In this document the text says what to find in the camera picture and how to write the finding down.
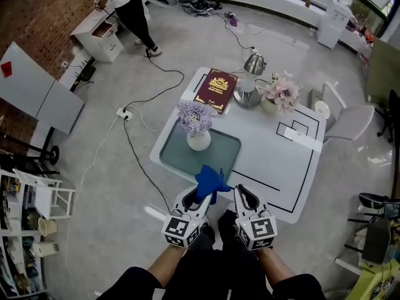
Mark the white water dispenser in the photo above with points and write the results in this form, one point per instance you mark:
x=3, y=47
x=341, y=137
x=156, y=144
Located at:
x=332, y=23

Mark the person's black sleeve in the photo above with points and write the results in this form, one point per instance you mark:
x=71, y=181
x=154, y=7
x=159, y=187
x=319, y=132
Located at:
x=300, y=287
x=131, y=283

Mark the purple flowers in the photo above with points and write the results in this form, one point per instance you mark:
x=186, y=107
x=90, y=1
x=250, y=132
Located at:
x=198, y=141

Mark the teal tray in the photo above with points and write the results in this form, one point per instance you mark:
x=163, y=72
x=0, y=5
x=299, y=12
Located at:
x=225, y=148

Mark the black router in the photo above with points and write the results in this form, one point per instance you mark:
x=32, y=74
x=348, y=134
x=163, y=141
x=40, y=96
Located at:
x=85, y=73

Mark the yellow green box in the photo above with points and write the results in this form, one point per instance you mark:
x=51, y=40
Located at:
x=375, y=281

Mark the white shelf unit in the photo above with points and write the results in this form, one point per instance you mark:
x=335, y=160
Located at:
x=12, y=205

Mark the person's right black sleeve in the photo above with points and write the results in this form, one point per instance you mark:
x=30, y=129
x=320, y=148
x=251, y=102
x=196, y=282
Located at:
x=300, y=287

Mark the silver desk lamp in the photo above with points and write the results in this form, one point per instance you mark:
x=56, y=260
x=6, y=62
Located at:
x=248, y=95

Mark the black office chair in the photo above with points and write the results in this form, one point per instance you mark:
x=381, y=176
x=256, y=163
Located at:
x=390, y=114

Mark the person's black trousers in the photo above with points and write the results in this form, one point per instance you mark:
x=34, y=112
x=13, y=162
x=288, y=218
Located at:
x=218, y=267

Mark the white round dish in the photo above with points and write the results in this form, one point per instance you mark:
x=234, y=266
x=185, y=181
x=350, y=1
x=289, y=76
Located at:
x=322, y=108

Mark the white square power strip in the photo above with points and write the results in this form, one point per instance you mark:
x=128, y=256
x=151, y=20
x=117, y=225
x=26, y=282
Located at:
x=125, y=112

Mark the small white appliance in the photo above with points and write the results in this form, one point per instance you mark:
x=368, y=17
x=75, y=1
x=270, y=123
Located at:
x=45, y=249

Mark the small purple device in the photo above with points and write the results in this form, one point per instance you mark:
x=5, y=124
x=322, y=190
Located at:
x=232, y=18

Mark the white tape strip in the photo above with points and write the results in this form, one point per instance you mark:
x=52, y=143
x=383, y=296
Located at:
x=301, y=137

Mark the white wooden stool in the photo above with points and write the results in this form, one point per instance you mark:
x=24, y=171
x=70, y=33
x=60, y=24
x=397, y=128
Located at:
x=43, y=195

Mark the blue cloth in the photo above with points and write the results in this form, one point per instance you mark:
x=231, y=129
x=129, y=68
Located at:
x=211, y=181

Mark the beige bucket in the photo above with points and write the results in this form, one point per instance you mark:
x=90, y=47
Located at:
x=47, y=227

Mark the black stool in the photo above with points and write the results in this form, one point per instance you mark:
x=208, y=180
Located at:
x=370, y=198

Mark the olive green board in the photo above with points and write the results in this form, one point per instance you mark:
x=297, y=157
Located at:
x=382, y=70

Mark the person's right forearm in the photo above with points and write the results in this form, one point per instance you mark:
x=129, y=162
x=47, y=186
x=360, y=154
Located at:
x=275, y=267

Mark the white chair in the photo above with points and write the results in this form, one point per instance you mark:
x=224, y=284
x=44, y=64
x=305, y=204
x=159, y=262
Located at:
x=350, y=122

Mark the dark red hardcover book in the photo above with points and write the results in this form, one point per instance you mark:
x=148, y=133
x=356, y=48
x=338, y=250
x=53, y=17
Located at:
x=215, y=91

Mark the whiteboard with red mark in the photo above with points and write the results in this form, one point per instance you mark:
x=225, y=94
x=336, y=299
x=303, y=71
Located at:
x=34, y=89

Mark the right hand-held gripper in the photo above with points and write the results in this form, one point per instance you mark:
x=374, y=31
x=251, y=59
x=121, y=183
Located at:
x=257, y=233

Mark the person's left black sleeve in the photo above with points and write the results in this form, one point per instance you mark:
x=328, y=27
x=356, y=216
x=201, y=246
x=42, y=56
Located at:
x=131, y=283

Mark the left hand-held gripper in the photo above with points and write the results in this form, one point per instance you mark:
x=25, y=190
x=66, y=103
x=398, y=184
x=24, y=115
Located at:
x=179, y=230

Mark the pale green pot pink flowers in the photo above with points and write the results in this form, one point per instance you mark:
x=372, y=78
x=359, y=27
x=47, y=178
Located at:
x=279, y=94

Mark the person's left forearm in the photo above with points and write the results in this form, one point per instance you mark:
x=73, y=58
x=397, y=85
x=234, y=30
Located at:
x=165, y=264

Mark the white drawer cabinet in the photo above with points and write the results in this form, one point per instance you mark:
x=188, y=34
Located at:
x=100, y=39

